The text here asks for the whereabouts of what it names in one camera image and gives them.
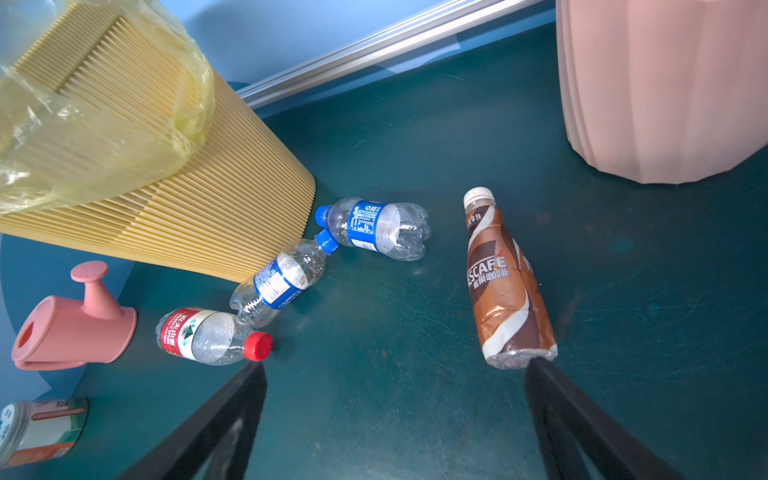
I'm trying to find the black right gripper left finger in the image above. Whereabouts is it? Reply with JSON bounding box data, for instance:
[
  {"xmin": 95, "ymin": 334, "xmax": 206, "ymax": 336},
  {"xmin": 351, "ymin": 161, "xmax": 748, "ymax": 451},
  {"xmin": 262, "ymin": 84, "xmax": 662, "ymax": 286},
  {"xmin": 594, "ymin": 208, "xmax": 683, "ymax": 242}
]
[{"xmin": 119, "ymin": 363, "xmax": 268, "ymax": 479}]

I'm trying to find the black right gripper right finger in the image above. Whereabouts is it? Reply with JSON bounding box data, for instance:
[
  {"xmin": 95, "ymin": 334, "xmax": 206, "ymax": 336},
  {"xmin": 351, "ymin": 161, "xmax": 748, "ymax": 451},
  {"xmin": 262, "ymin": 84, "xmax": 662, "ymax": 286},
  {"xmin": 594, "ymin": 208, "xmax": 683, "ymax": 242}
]
[{"xmin": 525, "ymin": 358, "xmax": 682, "ymax": 479}]

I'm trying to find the brown coffee bottle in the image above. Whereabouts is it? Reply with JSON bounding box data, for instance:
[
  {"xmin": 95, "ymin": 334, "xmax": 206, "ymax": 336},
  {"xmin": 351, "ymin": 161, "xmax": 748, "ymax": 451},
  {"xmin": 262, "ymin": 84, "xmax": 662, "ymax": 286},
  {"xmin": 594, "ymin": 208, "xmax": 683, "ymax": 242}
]
[{"xmin": 463, "ymin": 187, "xmax": 558, "ymax": 370}]

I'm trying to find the red-label red-cap water bottle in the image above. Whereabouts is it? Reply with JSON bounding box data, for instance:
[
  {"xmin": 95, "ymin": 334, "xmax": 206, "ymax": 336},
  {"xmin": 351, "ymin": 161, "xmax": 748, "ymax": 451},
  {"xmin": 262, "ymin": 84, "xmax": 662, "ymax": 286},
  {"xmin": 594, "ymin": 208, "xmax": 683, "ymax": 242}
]
[{"xmin": 155, "ymin": 308, "xmax": 274, "ymax": 367}]

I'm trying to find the clear blue-label water bottle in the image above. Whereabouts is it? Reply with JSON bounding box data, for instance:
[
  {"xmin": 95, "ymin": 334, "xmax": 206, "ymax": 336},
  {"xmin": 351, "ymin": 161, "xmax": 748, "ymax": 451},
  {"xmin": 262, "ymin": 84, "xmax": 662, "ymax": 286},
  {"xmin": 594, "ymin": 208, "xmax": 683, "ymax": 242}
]
[{"xmin": 315, "ymin": 197, "xmax": 431, "ymax": 261}]

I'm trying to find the yellow slatted waste bin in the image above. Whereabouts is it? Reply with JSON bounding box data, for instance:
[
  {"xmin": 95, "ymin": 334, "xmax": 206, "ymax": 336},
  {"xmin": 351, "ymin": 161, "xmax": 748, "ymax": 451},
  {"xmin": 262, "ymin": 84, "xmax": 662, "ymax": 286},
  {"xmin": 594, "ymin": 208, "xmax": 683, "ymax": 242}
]
[{"xmin": 1, "ymin": 68, "xmax": 316, "ymax": 281}]

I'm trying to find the yellow plastic bin liner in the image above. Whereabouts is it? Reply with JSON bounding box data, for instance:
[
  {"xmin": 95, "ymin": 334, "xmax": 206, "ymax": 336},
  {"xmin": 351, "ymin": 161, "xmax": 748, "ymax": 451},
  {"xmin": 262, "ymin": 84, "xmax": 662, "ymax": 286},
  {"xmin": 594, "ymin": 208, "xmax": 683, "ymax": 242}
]
[{"xmin": 1, "ymin": 1, "xmax": 215, "ymax": 215}]

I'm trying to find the round jar floral lid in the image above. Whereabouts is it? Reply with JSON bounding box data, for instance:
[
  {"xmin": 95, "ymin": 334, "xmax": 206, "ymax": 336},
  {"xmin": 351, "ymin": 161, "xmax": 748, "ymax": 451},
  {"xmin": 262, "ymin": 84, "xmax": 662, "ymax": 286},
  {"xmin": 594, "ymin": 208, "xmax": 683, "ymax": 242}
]
[{"xmin": 1, "ymin": 398, "xmax": 89, "ymax": 469}]

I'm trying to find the pink watering can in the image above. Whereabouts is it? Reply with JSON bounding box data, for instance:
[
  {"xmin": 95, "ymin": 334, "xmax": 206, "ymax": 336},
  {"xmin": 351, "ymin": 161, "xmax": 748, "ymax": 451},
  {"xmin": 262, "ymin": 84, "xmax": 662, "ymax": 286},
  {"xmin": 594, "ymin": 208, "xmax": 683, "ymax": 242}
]
[{"xmin": 11, "ymin": 261, "xmax": 137, "ymax": 371}]

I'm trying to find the pink ribbed flower pot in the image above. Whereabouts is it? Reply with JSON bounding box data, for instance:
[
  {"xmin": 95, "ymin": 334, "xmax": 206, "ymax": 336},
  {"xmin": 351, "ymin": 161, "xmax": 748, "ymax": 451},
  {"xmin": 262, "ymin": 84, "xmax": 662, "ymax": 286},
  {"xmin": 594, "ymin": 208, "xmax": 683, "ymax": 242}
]
[{"xmin": 556, "ymin": 1, "xmax": 767, "ymax": 184}]

